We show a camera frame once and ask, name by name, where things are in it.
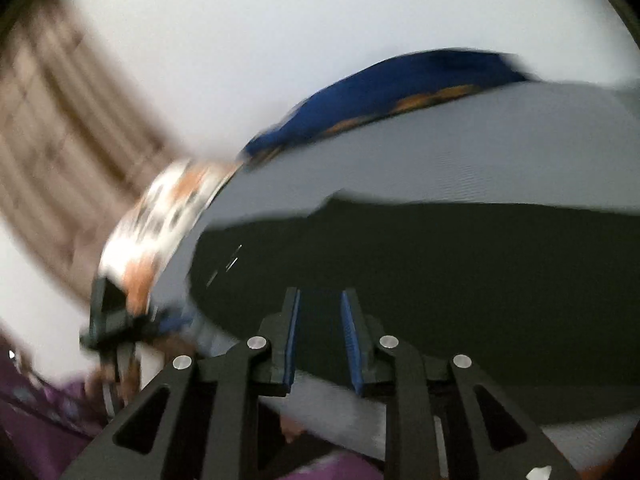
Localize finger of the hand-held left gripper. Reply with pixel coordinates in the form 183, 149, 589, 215
147, 307, 197, 341

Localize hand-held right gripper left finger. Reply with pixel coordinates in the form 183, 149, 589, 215
60, 287, 301, 480

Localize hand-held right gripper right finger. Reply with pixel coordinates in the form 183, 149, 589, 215
340, 289, 583, 480

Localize black pants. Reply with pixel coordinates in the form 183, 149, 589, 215
187, 195, 640, 428

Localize person's left forearm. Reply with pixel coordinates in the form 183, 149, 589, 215
0, 350, 118, 480

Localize white orange patterned pillow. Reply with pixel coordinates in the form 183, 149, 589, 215
97, 159, 242, 317

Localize person's purple garment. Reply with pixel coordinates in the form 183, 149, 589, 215
272, 447, 386, 480

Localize brown wooden door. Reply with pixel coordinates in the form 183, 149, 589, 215
0, 0, 192, 306

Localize grey bed sheet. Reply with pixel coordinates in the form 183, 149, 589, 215
150, 77, 640, 472

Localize dark blue printed blanket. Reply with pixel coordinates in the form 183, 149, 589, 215
242, 49, 543, 171

